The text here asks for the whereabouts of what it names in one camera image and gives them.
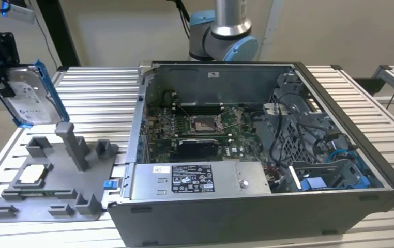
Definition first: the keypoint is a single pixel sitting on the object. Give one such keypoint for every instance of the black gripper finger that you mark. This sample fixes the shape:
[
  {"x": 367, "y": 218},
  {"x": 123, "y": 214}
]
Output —
[{"x": 7, "y": 91}]

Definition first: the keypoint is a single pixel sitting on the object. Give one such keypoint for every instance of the green RAM stick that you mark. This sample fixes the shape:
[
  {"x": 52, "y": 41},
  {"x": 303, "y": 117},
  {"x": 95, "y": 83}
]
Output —
[{"x": 44, "y": 193}]

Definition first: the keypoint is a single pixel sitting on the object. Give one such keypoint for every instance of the blue plastic bay clip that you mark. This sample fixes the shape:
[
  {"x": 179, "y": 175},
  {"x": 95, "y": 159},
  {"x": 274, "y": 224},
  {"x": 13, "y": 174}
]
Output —
[{"x": 314, "y": 184}]

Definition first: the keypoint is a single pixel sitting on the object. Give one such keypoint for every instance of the silver power supply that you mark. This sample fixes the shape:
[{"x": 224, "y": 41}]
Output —
[{"x": 216, "y": 180}]

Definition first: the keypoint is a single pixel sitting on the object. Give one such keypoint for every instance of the silver CPU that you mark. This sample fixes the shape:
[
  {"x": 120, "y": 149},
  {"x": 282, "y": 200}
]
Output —
[{"x": 31, "y": 174}]

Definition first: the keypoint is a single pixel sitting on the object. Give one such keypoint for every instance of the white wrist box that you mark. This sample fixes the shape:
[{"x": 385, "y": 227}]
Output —
[{"x": 20, "y": 13}]

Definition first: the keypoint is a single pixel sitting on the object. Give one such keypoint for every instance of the CPU socket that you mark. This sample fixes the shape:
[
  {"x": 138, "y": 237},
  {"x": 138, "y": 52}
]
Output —
[{"x": 203, "y": 125}]

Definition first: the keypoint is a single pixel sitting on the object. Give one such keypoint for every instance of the blue case latch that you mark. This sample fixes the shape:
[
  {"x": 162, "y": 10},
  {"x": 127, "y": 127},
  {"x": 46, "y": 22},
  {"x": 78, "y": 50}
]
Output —
[{"x": 110, "y": 185}]

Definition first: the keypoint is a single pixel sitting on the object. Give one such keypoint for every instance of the grey parts rack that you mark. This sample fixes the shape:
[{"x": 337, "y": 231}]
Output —
[{"x": 59, "y": 178}]

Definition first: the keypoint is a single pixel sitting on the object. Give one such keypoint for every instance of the grey metal disk bay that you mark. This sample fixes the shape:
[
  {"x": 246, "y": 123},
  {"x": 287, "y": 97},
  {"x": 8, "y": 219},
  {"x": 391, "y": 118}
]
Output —
[{"x": 286, "y": 144}]

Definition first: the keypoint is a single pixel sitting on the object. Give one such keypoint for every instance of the black upright post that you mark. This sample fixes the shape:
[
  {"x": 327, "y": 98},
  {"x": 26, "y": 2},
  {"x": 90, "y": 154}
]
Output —
[{"x": 62, "y": 33}]

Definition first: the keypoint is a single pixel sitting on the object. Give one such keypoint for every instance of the hard disk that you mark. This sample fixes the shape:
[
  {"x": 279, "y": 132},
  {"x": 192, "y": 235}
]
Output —
[{"x": 34, "y": 103}]

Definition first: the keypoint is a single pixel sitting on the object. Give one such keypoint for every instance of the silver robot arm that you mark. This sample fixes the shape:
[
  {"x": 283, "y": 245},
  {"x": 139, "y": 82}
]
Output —
[{"x": 227, "y": 23}]

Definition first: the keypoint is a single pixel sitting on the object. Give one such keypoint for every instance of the black open PC case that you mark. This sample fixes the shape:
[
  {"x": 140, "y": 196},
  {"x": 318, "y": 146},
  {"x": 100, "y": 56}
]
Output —
[{"x": 216, "y": 222}]

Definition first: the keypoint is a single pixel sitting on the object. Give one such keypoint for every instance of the green motherboard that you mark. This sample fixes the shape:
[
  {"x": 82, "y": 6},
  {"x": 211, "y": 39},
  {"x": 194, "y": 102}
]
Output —
[{"x": 241, "y": 121}]

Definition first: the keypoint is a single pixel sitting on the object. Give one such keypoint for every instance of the black graphics card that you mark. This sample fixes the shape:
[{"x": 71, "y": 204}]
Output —
[{"x": 196, "y": 147}]

